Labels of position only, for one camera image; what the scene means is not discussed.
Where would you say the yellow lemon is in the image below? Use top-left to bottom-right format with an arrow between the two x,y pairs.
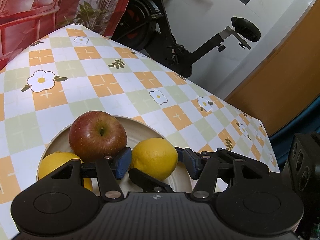
38,151 -> 83,179
130,138 -> 178,181

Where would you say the wooden orange door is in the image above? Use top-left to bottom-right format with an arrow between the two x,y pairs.
226,0 -> 319,135

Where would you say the red apple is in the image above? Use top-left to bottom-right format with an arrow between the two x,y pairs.
68,111 -> 127,162

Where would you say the red printed backdrop curtain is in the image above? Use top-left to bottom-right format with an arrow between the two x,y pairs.
1,0 -> 129,68

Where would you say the black exercise bike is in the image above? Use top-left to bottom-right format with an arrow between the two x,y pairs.
111,0 -> 262,79

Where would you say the checkered floral tablecloth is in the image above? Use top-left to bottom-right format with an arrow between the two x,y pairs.
1,24 -> 279,239

